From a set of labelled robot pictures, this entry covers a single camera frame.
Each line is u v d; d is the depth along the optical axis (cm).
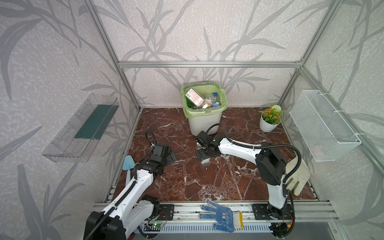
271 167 49
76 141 63
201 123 90
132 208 47
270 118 94
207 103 87
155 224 71
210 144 66
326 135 63
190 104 85
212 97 87
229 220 71
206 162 89
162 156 64
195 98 84
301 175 86
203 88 96
